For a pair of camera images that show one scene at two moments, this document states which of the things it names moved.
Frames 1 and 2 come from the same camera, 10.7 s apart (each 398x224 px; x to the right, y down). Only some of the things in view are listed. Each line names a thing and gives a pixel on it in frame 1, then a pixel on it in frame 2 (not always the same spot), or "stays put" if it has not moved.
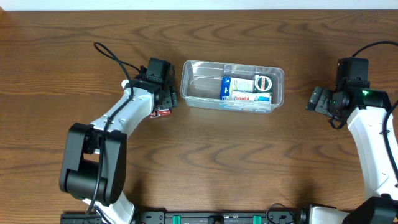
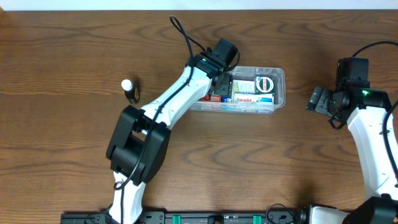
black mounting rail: x=193 y=217 stays put
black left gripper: x=170 y=97 -> x=222 y=86
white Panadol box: x=245 y=97 stays put
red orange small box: x=160 y=112 -> x=214 y=98
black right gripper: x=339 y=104 stays put
